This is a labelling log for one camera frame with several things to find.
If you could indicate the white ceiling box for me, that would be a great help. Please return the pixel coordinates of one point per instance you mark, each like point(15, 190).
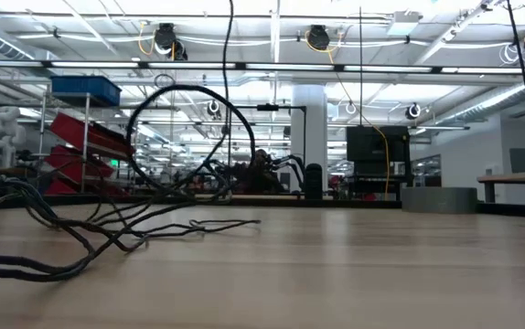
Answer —
point(403, 23)

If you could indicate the red storage bin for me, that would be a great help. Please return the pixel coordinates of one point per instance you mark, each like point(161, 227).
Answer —
point(75, 165)
point(68, 187)
point(88, 134)

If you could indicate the black monitor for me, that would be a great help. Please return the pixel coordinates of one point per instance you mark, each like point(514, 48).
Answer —
point(372, 144)

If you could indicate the person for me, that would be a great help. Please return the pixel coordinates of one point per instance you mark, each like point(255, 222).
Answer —
point(260, 157)

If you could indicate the thin black vertical pole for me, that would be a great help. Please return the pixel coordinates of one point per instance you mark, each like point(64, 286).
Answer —
point(360, 68)

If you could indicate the blue storage bin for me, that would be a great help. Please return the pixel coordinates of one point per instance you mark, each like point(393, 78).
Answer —
point(86, 87)

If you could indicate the black aluminium table frame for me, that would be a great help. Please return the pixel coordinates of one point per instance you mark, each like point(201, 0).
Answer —
point(358, 201)

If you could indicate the long ceiling light strip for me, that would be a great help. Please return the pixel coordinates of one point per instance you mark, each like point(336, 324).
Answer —
point(335, 67)

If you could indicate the metal shelf rack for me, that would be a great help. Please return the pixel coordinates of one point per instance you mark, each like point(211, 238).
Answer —
point(85, 151)

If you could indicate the white pillar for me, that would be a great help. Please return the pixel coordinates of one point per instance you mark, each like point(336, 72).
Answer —
point(309, 119)

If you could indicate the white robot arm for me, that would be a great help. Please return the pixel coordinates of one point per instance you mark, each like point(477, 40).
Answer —
point(3, 132)

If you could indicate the wooden bench table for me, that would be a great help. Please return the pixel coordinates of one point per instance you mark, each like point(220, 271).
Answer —
point(514, 178)

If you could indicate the black camera gantry frame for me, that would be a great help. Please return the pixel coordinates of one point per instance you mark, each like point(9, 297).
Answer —
point(268, 108)

